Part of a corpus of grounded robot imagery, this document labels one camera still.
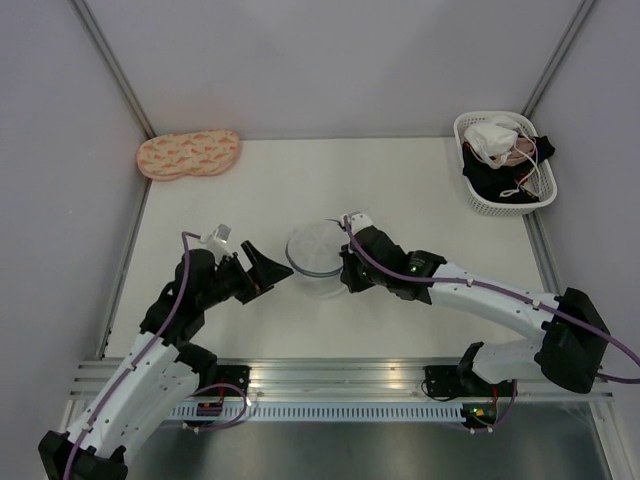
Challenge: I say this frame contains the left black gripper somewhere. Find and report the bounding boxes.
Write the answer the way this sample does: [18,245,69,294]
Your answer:
[199,240,293,309]

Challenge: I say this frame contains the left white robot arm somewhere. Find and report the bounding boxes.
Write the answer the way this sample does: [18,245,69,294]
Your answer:
[38,241,293,479]

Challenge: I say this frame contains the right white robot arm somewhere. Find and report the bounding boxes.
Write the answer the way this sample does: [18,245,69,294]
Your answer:
[340,213,609,395]

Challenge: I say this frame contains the pink patterned bra case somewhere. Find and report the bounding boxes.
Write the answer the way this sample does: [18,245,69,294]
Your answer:
[136,129,242,181]

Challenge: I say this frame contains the white bra in basket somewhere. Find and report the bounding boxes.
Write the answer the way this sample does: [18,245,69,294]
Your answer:
[463,115,519,169]

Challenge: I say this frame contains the black garment in basket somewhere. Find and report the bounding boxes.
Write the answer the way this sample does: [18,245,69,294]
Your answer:
[462,136,556,204]

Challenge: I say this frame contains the white plastic basket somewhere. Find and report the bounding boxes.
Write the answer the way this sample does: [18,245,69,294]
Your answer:
[453,111,558,217]

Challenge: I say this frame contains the pink garment in basket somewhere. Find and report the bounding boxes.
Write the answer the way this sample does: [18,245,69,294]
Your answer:
[503,137,537,167]

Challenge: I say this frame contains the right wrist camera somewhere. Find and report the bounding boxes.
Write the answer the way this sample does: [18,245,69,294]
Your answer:
[339,212,373,235]

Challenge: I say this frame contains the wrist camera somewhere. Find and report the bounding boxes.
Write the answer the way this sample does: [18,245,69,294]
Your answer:
[199,224,232,261]
[339,212,373,235]

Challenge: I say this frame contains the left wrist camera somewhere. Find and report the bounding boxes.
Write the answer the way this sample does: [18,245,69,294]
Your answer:
[199,224,232,261]

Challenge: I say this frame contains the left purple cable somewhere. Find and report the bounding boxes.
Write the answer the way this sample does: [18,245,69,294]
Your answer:
[62,230,251,480]

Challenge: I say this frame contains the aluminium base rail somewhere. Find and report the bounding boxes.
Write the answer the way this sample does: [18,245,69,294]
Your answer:
[69,358,613,403]

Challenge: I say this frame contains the white slotted cable duct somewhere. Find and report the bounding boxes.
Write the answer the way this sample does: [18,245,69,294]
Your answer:
[166,401,465,423]

